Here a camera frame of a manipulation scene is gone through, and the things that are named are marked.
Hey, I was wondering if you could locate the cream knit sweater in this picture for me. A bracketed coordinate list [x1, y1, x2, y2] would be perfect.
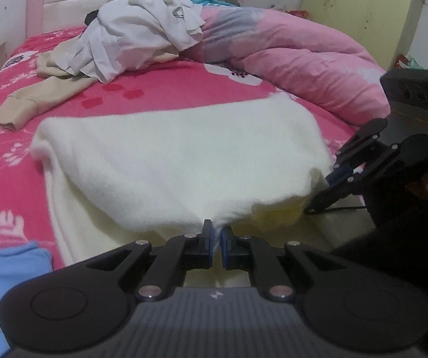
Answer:
[30, 93, 331, 265]

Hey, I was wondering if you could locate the pink quilt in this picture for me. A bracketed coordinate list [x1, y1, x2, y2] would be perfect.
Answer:
[184, 6, 390, 126]

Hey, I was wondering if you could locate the yellow wardrobe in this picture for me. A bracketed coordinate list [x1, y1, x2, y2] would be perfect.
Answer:
[301, 0, 425, 70]

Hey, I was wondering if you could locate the pink floral bedsheet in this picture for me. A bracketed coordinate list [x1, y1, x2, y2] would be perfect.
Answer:
[0, 25, 356, 269]

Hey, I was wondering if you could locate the beige sweatshirt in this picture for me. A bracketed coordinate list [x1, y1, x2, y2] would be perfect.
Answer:
[0, 37, 179, 131]

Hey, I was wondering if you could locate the blue garment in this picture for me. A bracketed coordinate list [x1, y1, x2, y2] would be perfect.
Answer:
[190, 0, 235, 7]

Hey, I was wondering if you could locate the white garment pile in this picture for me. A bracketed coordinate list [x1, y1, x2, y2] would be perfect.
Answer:
[54, 0, 205, 83]

